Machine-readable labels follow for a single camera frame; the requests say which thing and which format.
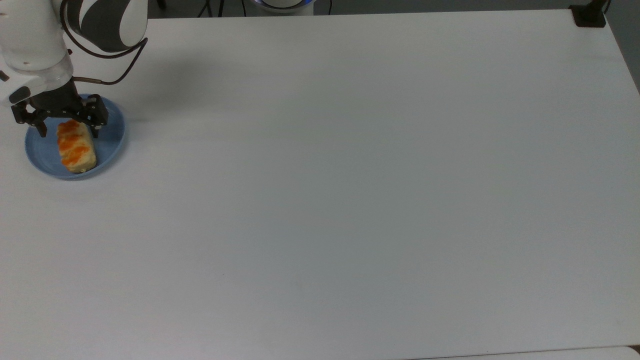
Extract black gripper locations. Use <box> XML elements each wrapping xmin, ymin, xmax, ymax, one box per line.
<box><xmin>11</xmin><ymin>79</ymin><xmax>110</xmax><ymax>139</ymax></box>

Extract bread with orange glaze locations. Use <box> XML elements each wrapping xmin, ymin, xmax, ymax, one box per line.
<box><xmin>56</xmin><ymin>119</ymin><xmax>98</xmax><ymax>175</ymax></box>

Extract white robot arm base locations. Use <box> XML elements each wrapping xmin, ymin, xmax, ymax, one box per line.
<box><xmin>242</xmin><ymin>0</ymin><xmax>317</xmax><ymax>17</ymax></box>

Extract blue round plate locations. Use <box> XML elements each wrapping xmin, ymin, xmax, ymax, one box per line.
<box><xmin>24</xmin><ymin>93</ymin><xmax>127</xmax><ymax>181</ymax></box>

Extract black tripod legs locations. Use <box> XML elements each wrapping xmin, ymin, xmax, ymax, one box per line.
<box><xmin>197</xmin><ymin>0</ymin><xmax>227</xmax><ymax>18</ymax></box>

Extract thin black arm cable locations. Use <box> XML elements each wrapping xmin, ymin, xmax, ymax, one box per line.
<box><xmin>59</xmin><ymin>0</ymin><xmax>149</xmax><ymax>87</ymax></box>

